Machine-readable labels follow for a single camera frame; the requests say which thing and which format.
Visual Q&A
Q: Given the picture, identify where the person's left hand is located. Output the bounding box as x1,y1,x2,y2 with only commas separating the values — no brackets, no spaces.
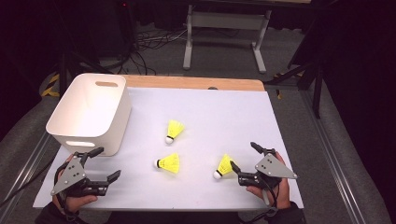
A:
51,189,99,215

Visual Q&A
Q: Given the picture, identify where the yellow shuttlecock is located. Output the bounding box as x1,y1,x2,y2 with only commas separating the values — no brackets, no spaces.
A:
164,119,186,146
212,153,235,180
153,152,181,175

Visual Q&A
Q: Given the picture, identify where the white plastic bin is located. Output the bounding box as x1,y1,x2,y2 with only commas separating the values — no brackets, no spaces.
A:
45,73,133,158

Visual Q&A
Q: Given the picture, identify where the white table sheet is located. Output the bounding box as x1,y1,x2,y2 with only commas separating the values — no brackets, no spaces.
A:
32,87,304,210

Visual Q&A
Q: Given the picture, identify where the person's right hand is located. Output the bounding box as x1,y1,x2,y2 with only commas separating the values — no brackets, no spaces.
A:
246,151,292,210

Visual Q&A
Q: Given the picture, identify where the black stand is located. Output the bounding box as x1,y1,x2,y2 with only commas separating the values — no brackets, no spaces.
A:
57,0,114,95
264,0,326,119

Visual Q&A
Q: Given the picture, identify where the hand-held gripper cable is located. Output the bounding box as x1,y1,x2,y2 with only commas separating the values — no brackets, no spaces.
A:
242,183,280,224
53,161,82,223

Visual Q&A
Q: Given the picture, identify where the right hand-held gripper cable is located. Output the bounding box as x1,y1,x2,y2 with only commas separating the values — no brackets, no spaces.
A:
242,183,280,224

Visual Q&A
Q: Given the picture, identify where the yellow black hazard tape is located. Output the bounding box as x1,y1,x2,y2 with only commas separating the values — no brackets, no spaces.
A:
41,73,61,98
273,72,305,101

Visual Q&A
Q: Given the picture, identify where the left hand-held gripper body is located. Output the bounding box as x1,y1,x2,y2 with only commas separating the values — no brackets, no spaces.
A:
50,151,110,198

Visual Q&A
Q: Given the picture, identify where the aluminium floor rail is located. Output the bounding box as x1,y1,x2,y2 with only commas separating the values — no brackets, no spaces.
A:
0,133,61,224
299,90,368,224

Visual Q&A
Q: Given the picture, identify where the grey metal table frame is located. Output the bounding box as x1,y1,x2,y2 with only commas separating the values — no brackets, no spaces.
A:
182,4,273,75

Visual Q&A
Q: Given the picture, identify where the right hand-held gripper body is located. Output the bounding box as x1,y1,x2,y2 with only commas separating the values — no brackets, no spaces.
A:
237,148,299,190

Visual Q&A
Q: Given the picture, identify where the left hand-held gripper cable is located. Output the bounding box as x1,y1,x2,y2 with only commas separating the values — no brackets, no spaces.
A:
53,161,82,223

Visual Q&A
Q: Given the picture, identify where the bundle of floor cables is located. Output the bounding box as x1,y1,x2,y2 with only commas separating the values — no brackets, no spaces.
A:
102,27,189,77

